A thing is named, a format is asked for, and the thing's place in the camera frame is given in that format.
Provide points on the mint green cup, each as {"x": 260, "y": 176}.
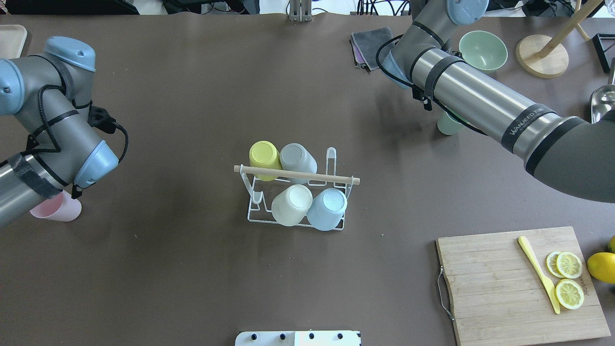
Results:
{"x": 450, "y": 123}

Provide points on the pink cup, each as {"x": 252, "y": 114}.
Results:
{"x": 59, "y": 208}

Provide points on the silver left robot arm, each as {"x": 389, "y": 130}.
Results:
{"x": 50, "y": 95}

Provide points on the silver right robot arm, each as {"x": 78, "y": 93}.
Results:
{"x": 568, "y": 154}

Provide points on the grey cup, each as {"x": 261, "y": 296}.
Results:
{"x": 295, "y": 157}

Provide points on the white cup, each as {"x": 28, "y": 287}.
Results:
{"x": 291, "y": 205}

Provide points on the light blue cup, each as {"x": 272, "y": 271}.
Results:
{"x": 327, "y": 209}

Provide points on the yellow cup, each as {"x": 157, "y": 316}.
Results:
{"x": 264, "y": 154}

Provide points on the grey folded cloth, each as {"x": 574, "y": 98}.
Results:
{"x": 368, "y": 42}

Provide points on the mint green bowl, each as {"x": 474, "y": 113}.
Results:
{"x": 483, "y": 50}

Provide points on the bamboo cutting board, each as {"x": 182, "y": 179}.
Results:
{"x": 497, "y": 299}

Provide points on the wooden mug tree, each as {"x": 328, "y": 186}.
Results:
{"x": 546, "y": 57}

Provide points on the yellow plastic knife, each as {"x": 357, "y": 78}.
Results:
{"x": 546, "y": 281}

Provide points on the lemon slice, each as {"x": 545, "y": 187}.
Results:
{"x": 570, "y": 294}
{"x": 569, "y": 265}

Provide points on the yellow lemon near board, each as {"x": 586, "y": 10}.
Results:
{"x": 601, "y": 266}

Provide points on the black wine glass rack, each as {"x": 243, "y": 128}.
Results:
{"x": 603, "y": 42}

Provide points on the beige tray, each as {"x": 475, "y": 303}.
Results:
{"x": 12, "y": 41}

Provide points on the aluminium frame post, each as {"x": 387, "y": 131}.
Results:
{"x": 300, "y": 11}

